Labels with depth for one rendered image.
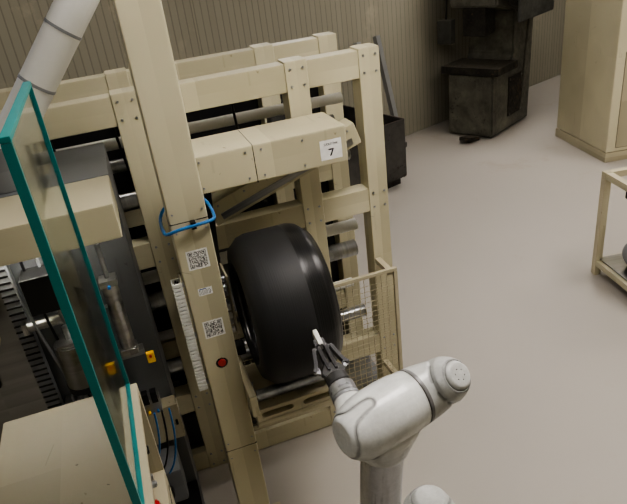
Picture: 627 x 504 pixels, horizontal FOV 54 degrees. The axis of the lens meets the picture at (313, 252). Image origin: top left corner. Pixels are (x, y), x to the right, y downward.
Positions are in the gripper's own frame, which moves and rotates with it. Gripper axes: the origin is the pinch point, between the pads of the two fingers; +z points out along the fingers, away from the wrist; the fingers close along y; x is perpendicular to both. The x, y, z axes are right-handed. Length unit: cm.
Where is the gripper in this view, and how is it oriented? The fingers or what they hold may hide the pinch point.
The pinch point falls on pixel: (317, 339)
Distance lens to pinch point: 212.7
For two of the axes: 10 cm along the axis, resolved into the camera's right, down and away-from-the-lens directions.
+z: -3.5, -6.3, 7.0
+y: -9.4, 2.5, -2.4
